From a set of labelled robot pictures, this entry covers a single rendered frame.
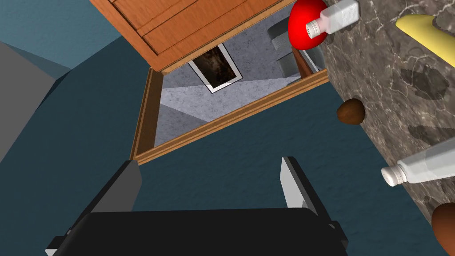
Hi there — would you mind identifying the red round ball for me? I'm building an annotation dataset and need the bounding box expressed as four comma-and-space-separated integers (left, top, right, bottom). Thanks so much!
287, 0, 330, 51

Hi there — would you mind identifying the large brown round fruit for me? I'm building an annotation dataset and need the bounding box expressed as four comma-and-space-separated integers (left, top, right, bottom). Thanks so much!
431, 202, 455, 255

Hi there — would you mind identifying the orange-brown wooden door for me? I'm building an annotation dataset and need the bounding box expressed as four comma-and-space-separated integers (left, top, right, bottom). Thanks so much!
88, 0, 296, 74

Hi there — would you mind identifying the clear bottle with white cap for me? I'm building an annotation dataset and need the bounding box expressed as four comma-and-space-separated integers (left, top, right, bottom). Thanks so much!
380, 136, 455, 188

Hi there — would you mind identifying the yellow banana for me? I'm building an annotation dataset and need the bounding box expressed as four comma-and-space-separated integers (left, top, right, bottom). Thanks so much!
395, 14, 455, 68

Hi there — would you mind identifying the white square bottle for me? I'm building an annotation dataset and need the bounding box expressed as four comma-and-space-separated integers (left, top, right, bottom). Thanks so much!
305, 0, 360, 40

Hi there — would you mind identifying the grey chair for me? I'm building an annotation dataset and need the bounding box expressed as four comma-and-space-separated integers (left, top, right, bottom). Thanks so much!
267, 16, 326, 78

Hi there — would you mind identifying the dark picture with white frame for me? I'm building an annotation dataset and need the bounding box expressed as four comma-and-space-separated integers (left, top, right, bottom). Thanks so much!
188, 43, 244, 94

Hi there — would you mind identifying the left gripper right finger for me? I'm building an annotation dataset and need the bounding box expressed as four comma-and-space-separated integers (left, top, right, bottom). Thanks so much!
279, 156, 331, 220

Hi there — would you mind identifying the small brown round fruit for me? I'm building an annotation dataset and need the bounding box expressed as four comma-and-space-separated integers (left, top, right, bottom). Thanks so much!
336, 98, 366, 126

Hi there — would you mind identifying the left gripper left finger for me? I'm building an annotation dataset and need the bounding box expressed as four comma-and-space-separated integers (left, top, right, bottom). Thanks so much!
82, 160, 143, 214

